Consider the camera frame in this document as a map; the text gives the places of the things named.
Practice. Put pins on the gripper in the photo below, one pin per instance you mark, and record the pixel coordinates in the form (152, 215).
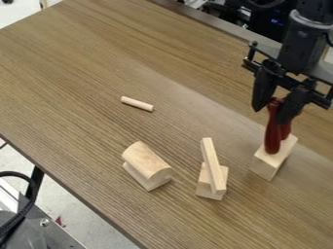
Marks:
(303, 45)

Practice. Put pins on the long wooden plank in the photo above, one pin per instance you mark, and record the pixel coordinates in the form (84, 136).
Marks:
(213, 165)

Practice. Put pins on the wooden cube block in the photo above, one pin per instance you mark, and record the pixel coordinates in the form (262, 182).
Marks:
(271, 162)

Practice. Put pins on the grey metal base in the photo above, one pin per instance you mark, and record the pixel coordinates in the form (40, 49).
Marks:
(39, 231)

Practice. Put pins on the black computer equipment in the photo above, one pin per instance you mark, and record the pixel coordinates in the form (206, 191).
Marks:
(255, 14)

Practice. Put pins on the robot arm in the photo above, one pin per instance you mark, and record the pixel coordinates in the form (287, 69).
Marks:
(316, 8)

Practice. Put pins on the maroon chess piece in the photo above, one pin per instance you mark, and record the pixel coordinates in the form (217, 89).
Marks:
(285, 131)
(273, 133)

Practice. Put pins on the wooden dowel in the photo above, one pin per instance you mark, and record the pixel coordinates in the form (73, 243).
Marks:
(137, 103)

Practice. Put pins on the small wooden block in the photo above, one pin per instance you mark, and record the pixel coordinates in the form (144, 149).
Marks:
(204, 184)

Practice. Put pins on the black table leg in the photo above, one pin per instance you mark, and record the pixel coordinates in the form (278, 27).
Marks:
(34, 181)

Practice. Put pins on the wooden half cylinder block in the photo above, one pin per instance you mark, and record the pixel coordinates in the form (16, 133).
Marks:
(145, 160)

